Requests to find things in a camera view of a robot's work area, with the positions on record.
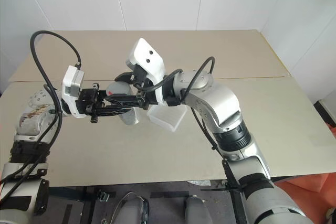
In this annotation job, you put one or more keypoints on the clear plastic box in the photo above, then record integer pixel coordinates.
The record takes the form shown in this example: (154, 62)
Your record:
(168, 119)

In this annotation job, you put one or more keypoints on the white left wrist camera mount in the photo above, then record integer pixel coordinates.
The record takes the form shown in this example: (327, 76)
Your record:
(70, 77)

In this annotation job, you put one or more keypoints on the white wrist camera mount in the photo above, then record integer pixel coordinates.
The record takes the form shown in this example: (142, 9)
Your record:
(143, 51)
(70, 77)

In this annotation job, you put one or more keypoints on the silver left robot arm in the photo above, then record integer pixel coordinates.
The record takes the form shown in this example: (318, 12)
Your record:
(29, 127)

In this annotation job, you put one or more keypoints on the black table leg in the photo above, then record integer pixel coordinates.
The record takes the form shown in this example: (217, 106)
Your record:
(88, 205)

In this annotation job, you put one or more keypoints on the grey jar lid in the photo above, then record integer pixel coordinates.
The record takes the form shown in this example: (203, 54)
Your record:
(118, 87)

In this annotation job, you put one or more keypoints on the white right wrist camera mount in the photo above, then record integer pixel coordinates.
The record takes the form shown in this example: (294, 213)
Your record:
(143, 51)

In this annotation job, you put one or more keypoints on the orange plastic bag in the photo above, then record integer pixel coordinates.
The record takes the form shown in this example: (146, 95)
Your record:
(302, 190)

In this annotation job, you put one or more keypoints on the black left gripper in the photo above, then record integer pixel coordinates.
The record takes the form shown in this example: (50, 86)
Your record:
(86, 98)

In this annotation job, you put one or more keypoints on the black zip tie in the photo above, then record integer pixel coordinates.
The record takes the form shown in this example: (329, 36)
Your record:
(223, 187)

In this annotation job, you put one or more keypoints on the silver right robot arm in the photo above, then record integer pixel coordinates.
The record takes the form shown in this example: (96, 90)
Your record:
(225, 103)

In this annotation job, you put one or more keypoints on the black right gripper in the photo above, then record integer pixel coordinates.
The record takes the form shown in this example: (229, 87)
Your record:
(138, 73)

